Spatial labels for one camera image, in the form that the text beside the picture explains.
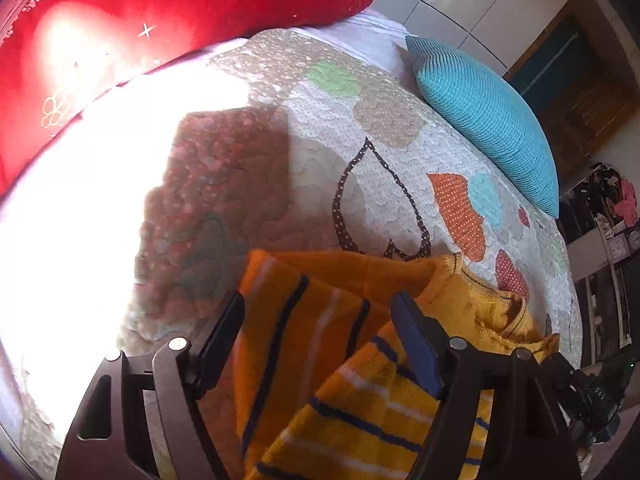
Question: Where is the yellow striped knit sweater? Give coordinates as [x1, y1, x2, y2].
[233, 250, 560, 479]

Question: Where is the pink clothes pile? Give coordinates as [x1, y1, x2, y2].
[613, 179, 639, 228]

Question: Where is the small white alarm clock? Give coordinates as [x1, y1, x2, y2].
[608, 233, 630, 263]

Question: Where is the cluttered white shelf unit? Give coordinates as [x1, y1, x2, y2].
[558, 162, 639, 367]

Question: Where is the heart patterned quilted bedspread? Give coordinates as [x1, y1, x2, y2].
[1, 28, 582, 479]

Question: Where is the turquoise knit pillow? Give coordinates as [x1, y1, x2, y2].
[406, 36, 560, 219]

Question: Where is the brown wooden door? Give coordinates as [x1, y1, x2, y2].
[504, 0, 639, 185]

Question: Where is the red embroidered duvet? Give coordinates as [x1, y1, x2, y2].
[1, 0, 374, 188]

